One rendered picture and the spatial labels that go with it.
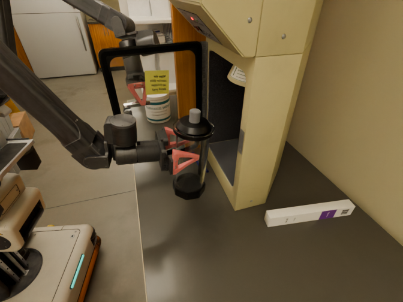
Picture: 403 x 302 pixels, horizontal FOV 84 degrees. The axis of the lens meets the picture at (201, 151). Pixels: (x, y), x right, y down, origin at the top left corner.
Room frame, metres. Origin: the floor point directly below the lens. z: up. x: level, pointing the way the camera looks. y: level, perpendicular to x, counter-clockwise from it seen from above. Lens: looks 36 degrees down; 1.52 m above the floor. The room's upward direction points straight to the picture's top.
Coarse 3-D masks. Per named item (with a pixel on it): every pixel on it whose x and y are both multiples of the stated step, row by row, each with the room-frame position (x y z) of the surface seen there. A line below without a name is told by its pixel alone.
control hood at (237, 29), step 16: (176, 0) 0.61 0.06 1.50; (192, 0) 0.48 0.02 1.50; (208, 0) 0.44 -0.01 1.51; (224, 0) 0.44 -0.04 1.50; (240, 0) 0.45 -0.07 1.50; (256, 0) 0.46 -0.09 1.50; (208, 16) 0.45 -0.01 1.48; (224, 16) 0.44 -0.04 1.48; (240, 16) 0.45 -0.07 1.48; (256, 16) 0.46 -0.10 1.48; (224, 32) 0.45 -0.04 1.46; (240, 32) 0.45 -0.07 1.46; (256, 32) 0.46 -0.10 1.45; (240, 48) 0.46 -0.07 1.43
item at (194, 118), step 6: (192, 108) 0.52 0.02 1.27; (192, 114) 0.50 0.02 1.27; (198, 114) 0.50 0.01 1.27; (180, 120) 0.50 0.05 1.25; (186, 120) 0.51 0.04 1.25; (192, 120) 0.50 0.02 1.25; (198, 120) 0.50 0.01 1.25; (204, 120) 0.52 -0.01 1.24; (180, 126) 0.49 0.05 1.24; (186, 126) 0.48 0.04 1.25; (192, 126) 0.48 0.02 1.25; (198, 126) 0.48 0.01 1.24; (204, 126) 0.48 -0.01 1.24; (210, 126) 0.50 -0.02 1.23; (186, 132) 0.47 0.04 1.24; (192, 132) 0.46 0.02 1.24; (198, 132) 0.47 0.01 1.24; (204, 132) 0.47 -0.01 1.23
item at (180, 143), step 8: (176, 120) 0.53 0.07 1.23; (176, 128) 0.49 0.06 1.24; (176, 136) 0.49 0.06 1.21; (192, 136) 0.46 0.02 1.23; (200, 136) 0.46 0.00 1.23; (176, 144) 0.49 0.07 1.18; (184, 144) 0.47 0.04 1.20; (192, 144) 0.46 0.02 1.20; (200, 144) 0.47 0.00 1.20; (208, 144) 0.49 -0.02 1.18; (192, 152) 0.46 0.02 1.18; (200, 152) 0.47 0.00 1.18; (184, 160) 0.46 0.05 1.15; (200, 160) 0.47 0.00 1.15; (184, 168) 0.46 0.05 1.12; (192, 168) 0.46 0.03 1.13; (200, 168) 0.47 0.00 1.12; (176, 176) 0.48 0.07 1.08; (184, 176) 0.46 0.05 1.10; (192, 176) 0.46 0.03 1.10; (200, 176) 0.47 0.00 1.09; (176, 184) 0.48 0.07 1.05; (184, 184) 0.46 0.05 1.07; (192, 184) 0.46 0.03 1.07; (200, 184) 0.47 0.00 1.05
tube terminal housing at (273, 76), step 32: (288, 0) 0.48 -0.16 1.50; (320, 0) 0.58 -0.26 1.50; (288, 32) 0.48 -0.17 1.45; (256, 64) 0.47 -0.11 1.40; (288, 64) 0.49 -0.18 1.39; (256, 96) 0.47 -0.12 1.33; (288, 96) 0.49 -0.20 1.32; (256, 128) 0.47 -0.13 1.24; (288, 128) 0.65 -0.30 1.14; (256, 160) 0.48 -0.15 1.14; (256, 192) 0.49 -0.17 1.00
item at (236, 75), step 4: (232, 68) 0.63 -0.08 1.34; (236, 68) 0.60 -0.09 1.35; (232, 72) 0.61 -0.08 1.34; (236, 72) 0.59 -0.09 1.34; (240, 72) 0.58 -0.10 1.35; (228, 76) 0.62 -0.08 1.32; (232, 76) 0.60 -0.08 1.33; (236, 76) 0.59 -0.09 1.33; (240, 76) 0.58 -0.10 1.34; (244, 76) 0.57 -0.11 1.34; (232, 80) 0.59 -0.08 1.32; (236, 80) 0.58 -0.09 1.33; (240, 80) 0.57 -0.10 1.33; (244, 80) 0.56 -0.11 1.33; (240, 84) 0.57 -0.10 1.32; (244, 84) 0.56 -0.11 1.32
